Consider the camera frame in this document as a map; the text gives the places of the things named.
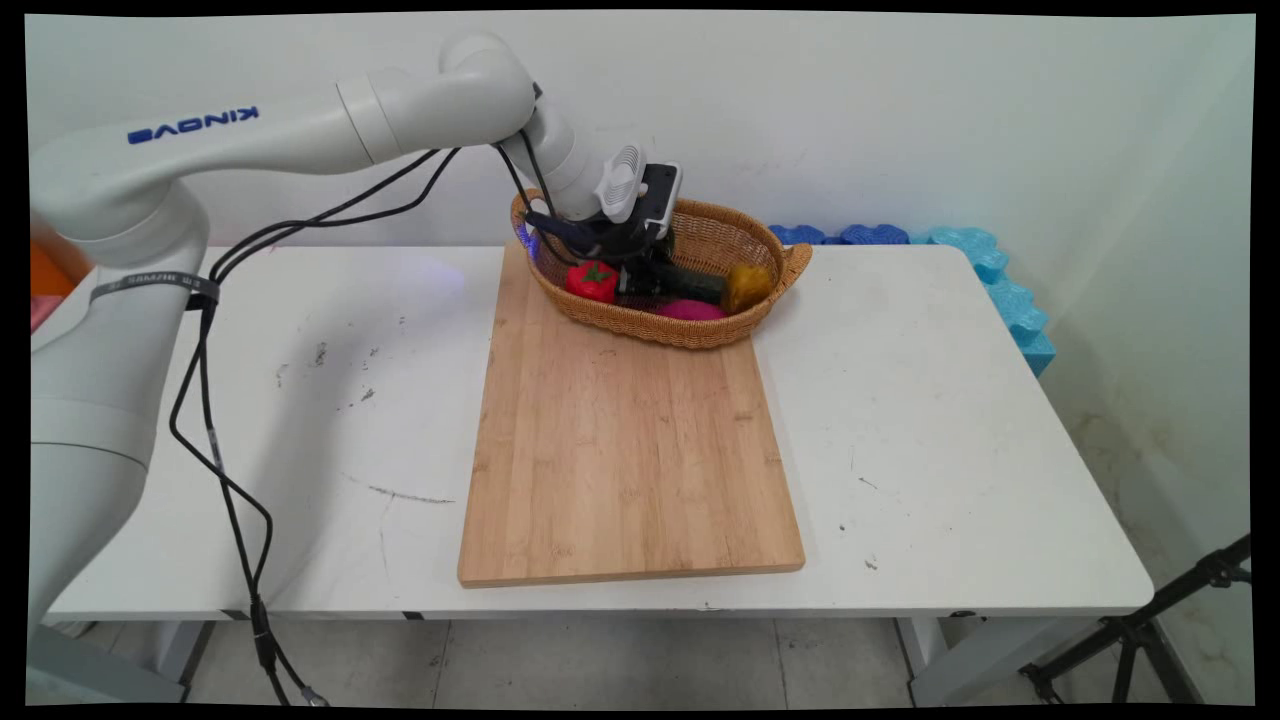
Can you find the woven wicker basket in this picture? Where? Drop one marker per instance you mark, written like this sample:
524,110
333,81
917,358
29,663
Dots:
700,325

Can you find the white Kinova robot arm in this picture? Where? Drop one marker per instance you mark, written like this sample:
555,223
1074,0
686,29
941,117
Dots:
150,200

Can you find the white table leg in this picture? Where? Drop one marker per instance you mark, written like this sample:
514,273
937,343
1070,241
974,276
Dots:
120,655
985,655

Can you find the pink toy vegetable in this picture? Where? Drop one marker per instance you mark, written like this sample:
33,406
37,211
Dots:
690,311

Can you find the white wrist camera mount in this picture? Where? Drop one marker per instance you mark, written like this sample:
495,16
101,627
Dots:
640,185

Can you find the black tripod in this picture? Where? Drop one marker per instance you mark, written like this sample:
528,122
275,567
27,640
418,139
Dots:
1140,630

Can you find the dark green toy cucumber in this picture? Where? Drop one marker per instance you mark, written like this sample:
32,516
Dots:
695,283

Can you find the yellow toy pepper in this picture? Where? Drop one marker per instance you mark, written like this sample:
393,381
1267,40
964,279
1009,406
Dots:
746,287

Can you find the orange box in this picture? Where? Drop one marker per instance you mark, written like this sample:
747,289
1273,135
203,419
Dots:
52,272

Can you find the bamboo cutting board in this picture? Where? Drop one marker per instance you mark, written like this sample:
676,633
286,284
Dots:
625,450

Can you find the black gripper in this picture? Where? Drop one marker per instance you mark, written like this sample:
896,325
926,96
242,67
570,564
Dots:
625,240

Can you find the light blue foam mat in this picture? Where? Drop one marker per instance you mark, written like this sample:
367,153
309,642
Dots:
1005,290

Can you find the red toy tomato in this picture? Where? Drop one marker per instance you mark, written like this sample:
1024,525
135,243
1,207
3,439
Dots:
592,282

